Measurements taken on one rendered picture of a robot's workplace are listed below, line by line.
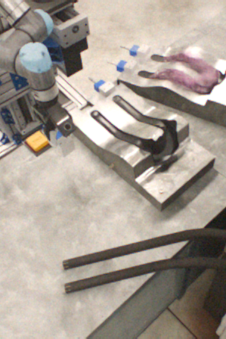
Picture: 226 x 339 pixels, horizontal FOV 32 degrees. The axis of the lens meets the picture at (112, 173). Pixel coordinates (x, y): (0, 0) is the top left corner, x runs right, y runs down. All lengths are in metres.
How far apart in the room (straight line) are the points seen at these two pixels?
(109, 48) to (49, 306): 2.32
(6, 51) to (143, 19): 2.40
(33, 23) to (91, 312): 0.84
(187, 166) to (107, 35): 2.12
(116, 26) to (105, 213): 2.29
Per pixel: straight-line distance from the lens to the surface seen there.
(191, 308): 2.02
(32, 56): 1.05
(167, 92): 1.53
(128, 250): 1.15
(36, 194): 1.38
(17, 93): 1.87
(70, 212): 1.32
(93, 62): 3.05
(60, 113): 1.16
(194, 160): 1.34
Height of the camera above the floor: 1.93
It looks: 55 degrees down
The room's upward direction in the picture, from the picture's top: 8 degrees counter-clockwise
